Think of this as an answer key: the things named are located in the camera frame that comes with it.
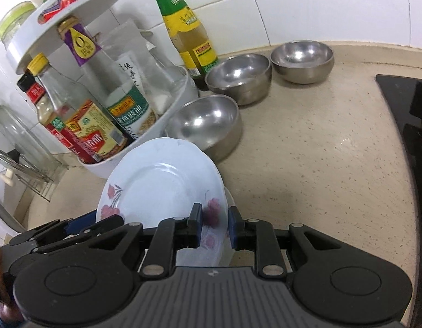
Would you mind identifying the green lid glass jar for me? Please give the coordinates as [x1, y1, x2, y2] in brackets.
[0, 2, 36, 50]

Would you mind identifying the black gas stove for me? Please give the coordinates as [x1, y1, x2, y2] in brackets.
[376, 74, 422, 315]

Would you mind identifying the large glass pot lid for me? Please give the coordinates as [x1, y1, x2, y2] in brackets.
[0, 104, 58, 178]

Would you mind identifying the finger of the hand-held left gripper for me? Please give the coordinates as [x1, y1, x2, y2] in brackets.
[11, 210, 97, 245]
[31, 213, 126, 251]

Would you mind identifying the yellow cap vinegar bottle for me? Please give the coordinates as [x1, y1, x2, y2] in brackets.
[27, 53, 130, 163]

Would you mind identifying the clear plastic bag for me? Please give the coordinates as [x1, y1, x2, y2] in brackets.
[95, 20, 198, 117]

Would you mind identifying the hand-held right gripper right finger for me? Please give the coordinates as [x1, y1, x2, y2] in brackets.
[228, 206, 355, 278]

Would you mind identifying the white two-tier turntable rack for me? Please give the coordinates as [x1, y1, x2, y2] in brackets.
[6, 0, 198, 179]

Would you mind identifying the purple label sauce bottle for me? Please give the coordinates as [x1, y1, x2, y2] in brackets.
[57, 17, 157, 140]

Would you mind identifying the wire lid rack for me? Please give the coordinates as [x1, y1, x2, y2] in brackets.
[13, 164, 70, 200]

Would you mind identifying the glass lid with cream knob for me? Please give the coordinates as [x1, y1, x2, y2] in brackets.
[0, 143, 51, 192]

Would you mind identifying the red label soy sauce bottle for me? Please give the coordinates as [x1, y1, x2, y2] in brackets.
[16, 71, 95, 165]

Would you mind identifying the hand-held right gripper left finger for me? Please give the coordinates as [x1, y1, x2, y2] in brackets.
[71, 203, 203, 278]

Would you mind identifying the stainless steel bowl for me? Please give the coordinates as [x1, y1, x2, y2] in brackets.
[164, 96, 242, 163]
[205, 54, 273, 106]
[270, 40, 335, 84]

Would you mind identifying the green label oyster sauce bottle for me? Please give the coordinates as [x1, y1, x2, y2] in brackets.
[146, 0, 220, 91]

